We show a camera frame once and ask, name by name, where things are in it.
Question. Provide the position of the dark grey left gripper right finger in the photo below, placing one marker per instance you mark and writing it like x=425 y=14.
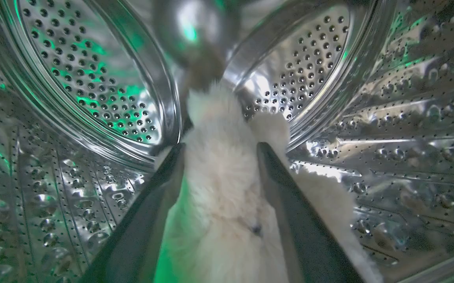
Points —
x=309 y=236

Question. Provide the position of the white fluffy plush toy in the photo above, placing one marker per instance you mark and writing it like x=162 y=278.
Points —
x=227 y=188

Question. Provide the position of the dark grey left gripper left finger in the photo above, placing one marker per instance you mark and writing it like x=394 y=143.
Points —
x=132 y=239

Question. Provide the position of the stainless steel washing machine drum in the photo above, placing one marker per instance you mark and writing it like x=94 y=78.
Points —
x=388 y=129

